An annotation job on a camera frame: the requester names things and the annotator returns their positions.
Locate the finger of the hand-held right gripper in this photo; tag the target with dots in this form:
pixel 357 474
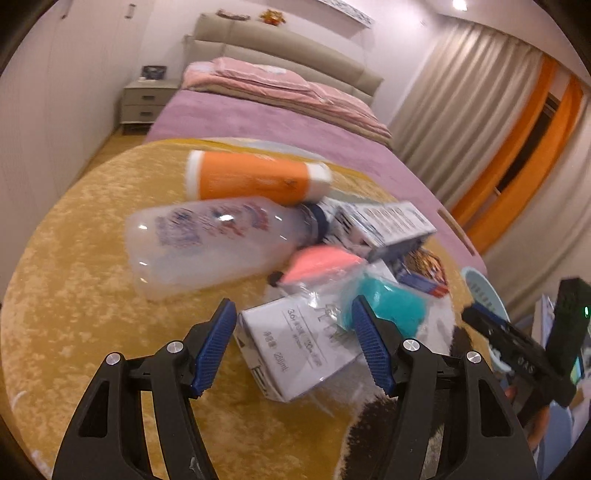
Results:
pixel 498 332

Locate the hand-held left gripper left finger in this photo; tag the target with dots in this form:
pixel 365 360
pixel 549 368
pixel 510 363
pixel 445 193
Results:
pixel 214 350

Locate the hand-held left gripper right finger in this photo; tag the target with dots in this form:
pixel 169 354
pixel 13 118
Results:
pixel 371 346

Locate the light blue plastic basket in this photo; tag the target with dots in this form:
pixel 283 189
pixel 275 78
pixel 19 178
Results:
pixel 480 286

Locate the teal sponge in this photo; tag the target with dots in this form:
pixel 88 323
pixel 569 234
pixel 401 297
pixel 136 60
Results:
pixel 397 300

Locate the white drink carton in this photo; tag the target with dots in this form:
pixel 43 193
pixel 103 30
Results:
pixel 295 341

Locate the small dark snack packet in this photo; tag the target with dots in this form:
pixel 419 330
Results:
pixel 427 272

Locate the pink sponge packet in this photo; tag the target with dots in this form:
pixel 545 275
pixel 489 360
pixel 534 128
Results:
pixel 318 265

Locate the clear plastic bottle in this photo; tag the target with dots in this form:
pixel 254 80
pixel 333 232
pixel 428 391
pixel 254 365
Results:
pixel 207 240

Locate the white and blue box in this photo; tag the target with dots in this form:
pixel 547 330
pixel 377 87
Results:
pixel 388 221

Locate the orange paper cup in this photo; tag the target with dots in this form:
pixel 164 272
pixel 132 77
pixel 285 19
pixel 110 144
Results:
pixel 249 177

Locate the beige curtain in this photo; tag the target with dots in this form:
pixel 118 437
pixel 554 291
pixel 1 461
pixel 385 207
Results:
pixel 554 221
pixel 461 92

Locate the orange curtain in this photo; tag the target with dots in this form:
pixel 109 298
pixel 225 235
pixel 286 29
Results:
pixel 545 170
pixel 512 138

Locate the pink folded quilt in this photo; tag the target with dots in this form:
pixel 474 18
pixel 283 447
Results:
pixel 351 117

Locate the bed with pink bedding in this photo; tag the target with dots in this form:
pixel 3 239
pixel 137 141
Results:
pixel 277 124

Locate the grey nightstand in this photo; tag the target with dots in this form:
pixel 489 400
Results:
pixel 145 101

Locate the white wardrobe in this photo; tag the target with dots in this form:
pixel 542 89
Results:
pixel 55 92

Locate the beige padded headboard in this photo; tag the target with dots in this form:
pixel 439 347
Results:
pixel 286 44

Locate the orange plush toy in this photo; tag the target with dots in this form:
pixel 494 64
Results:
pixel 272 17

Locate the dark photo frame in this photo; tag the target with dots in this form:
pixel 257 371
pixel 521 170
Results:
pixel 153 72

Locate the white patterned wall shelf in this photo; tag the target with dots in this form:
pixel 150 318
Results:
pixel 346 11

